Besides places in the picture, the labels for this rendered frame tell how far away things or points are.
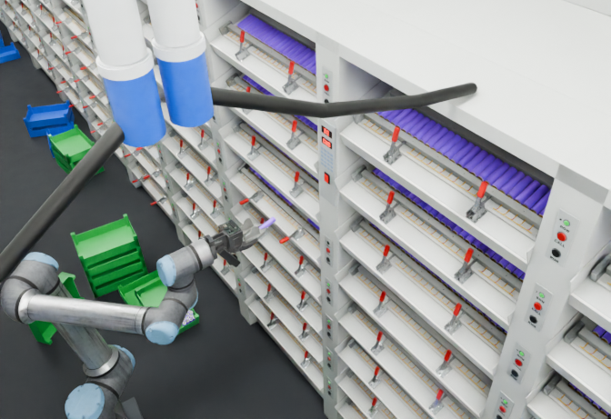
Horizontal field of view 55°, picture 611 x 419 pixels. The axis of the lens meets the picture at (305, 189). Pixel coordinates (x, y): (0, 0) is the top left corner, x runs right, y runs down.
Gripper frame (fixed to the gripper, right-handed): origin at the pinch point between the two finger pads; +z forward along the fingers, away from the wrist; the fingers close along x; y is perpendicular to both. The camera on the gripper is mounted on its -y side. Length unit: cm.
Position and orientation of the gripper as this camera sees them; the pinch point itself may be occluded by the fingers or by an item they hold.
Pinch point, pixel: (261, 229)
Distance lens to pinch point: 203.7
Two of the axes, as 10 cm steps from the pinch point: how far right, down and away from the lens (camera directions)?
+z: 8.1, -3.9, 4.3
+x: -5.8, -5.1, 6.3
